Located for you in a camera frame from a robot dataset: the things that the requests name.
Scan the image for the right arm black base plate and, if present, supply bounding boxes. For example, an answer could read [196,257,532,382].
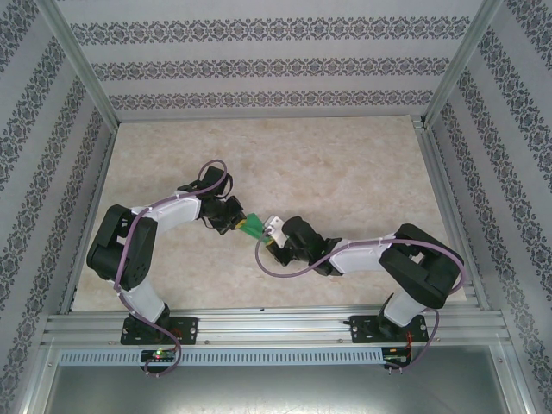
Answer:
[349,314,429,345]

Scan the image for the grey sheet metal panel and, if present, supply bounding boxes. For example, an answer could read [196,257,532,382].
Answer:
[41,364,514,414]

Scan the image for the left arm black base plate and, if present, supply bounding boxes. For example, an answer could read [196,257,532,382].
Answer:
[120,317,199,346]

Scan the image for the long aluminium mounting rail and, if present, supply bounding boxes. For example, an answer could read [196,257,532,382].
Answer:
[42,306,508,346]

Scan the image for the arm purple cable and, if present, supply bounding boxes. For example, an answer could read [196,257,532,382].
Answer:
[254,228,469,375]
[112,159,234,380]

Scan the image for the slotted grey cable duct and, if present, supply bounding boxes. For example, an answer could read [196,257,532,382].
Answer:
[58,347,385,366]

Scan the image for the aluminium frame post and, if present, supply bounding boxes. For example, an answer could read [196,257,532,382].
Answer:
[424,0,506,127]
[41,0,120,126]

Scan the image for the green paper sheet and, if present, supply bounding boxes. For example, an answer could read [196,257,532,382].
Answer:
[240,211,267,241]

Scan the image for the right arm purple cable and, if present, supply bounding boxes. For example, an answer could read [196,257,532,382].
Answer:
[254,228,469,375]

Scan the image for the aluminium side rail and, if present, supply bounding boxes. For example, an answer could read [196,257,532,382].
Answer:
[58,122,120,315]
[411,115,492,311]

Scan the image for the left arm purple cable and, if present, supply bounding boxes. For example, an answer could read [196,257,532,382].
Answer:
[112,159,234,380]

